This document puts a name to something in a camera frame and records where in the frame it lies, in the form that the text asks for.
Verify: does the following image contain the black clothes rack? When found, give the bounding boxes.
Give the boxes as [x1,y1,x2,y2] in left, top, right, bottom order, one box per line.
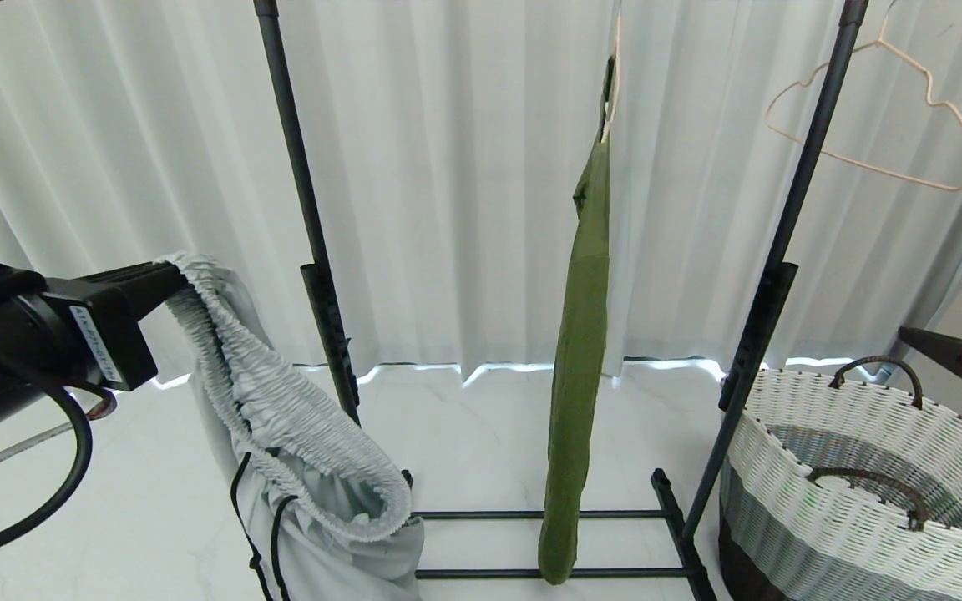
[251,0,870,601]

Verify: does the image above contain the pink clothes hanger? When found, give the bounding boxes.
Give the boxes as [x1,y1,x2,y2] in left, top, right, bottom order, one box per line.
[600,0,625,144]
[765,0,962,193]

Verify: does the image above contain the white laundry basket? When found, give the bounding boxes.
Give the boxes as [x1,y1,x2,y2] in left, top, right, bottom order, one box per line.
[716,355,962,601]

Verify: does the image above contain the pale grey shorts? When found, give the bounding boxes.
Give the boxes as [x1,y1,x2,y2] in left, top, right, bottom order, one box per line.
[159,252,425,601]

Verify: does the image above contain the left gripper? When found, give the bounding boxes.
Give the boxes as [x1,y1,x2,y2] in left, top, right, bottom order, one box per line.
[0,259,159,393]

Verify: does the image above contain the black cable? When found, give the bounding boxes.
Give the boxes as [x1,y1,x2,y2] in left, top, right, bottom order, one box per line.
[0,330,94,562]

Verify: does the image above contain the white curtain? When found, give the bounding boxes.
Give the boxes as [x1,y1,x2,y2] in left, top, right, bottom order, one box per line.
[0,0,962,389]

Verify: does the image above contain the green printed shirt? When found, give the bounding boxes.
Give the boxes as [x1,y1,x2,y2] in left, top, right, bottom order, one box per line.
[538,54,617,587]

